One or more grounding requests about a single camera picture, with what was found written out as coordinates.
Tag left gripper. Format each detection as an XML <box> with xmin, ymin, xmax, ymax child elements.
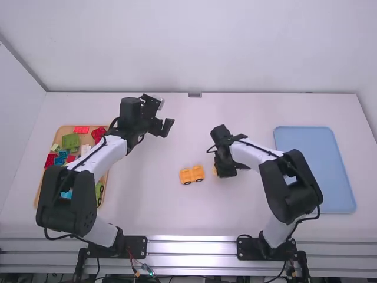
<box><xmin>139</xmin><ymin>93</ymin><xmax>176</xmax><ymax>139</ymax></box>

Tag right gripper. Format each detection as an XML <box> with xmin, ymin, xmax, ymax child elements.
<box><xmin>212</xmin><ymin>147</ymin><xmax>239</xmax><ymax>179</ymax></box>

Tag yellow toy car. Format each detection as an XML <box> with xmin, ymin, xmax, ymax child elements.
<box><xmin>179</xmin><ymin>165</ymin><xmax>207</xmax><ymax>186</ymax></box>

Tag blue mat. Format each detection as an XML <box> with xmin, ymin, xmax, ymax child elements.
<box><xmin>273</xmin><ymin>126</ymin><xmax>358</xmax><ymax>215</ymax></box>

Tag silver rails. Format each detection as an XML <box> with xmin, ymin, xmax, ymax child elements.
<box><xmin>0</xmin><ymin>235</ymin><xmax>377</xmax><ymax>278</ymax></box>

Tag green wheeled toy brick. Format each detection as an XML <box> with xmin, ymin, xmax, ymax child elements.
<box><xmin>94</xmin><ymin>180</ymin><xmax>107</xmax><ymax>208</ymax></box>

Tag pile of toy bricks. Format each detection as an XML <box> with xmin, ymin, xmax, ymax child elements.
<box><xmin>54</xmin><ymin>145</ymin><xmax>78</xmax><ymax>166</ymax></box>

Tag tan tray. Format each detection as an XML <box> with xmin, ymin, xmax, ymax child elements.
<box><xmin>34</xmin><ymin>124</ymin><xmax>110</xmax><ymax>210</ymax></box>

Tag small circuit board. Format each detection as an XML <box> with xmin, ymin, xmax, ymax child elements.
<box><xmin>140</xmin><ymin>263</ymin><xmax>156</xmax><ymax>278</ymax></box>

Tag red and black wire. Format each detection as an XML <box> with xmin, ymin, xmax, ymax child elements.
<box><xmin>125</xmin><ymin>249</ymin><xmax>143</xmax><ymax>278</ymax></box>

